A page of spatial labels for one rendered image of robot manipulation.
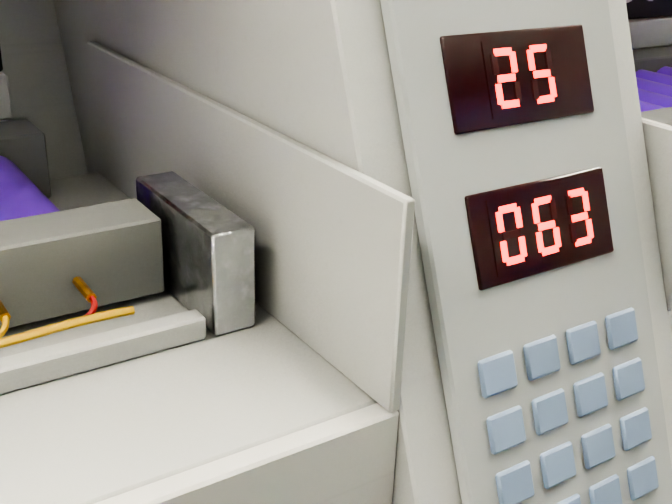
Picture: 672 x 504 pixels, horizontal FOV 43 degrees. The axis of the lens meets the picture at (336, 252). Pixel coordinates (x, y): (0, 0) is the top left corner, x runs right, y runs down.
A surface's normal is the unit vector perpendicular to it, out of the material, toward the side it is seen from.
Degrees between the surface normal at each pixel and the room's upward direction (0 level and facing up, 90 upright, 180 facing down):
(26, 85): 90
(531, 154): 90
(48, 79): 90
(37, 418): 22
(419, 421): 90
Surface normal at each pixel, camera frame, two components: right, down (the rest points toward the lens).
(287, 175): -0.84, 0.19
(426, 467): 0.53, 0.00
